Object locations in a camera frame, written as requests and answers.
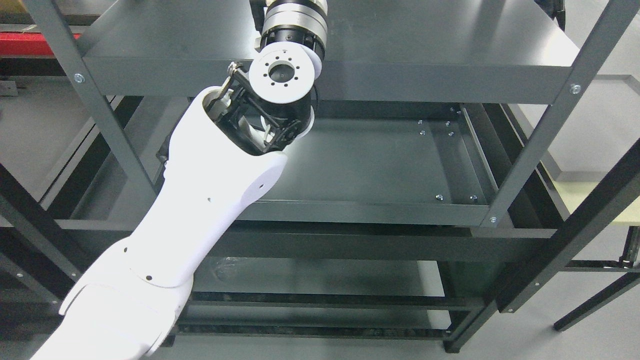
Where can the grey metal shelf unit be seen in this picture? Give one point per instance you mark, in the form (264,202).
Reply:
(139,66)

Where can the black metal shelf rack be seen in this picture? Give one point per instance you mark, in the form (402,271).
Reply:
(46,115)

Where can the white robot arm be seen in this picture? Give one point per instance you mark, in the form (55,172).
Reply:
(225,153)

